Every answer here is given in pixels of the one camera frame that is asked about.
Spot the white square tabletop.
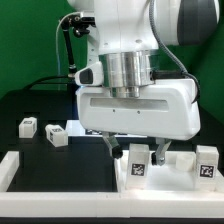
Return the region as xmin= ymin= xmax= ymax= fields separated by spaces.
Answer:
xmin=115 ymin=151 xmax=224 ymax=193

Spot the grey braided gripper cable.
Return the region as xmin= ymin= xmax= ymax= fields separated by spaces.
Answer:
xmin=149 ymin=0 xmax=201 ymax=103

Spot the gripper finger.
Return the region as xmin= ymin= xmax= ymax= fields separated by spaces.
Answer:
xmin=102 ymin=132 xmax=123 ymax=159
xmin=151 ymin=138 xmax=171 ymax=166

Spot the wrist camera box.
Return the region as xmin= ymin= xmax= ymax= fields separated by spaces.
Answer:
xmin=75 ymin=61 xmax=104 ymax=86

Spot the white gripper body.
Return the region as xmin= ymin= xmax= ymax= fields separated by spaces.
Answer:
xmin=77 ymin=79 xmax=200 ymax=140

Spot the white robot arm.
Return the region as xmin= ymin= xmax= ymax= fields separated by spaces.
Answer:
xmin=68 ymin=0 xmax=219 ymax=165

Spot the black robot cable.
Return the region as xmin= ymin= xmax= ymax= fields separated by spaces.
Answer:
xmin=22 ymin=15 xmax=83 ymax=92

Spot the white U-shaped fence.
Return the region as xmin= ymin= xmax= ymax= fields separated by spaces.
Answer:
xmin=0 ymin=151 xmax=224 ymax=218

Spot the white sheet with tags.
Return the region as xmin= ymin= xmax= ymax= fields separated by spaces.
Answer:
xmin=64 ymin=119 xmax=148 ymax=139

